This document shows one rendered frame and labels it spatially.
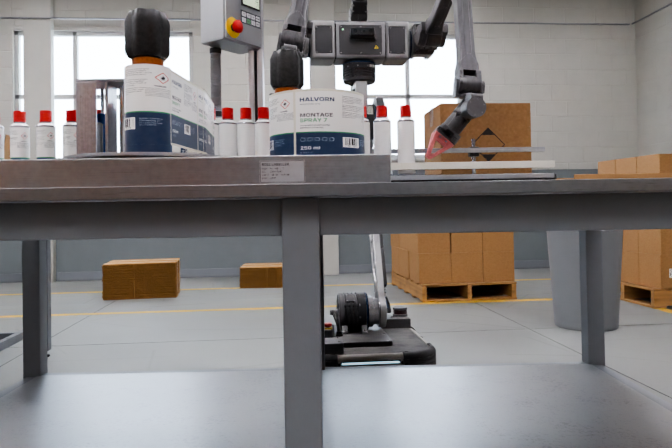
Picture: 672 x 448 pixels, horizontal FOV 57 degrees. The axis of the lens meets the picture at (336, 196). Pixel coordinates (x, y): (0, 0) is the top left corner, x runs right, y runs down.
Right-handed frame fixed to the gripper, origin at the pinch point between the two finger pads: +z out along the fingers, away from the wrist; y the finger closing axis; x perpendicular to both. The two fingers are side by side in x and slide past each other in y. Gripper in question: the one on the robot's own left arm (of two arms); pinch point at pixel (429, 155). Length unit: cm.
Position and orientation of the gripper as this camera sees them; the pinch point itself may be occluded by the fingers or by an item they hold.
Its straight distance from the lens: 184.0
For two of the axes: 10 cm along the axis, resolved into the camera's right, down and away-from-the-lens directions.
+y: 0.3, -0.1, -10.0
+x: 7.8, 6.3, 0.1
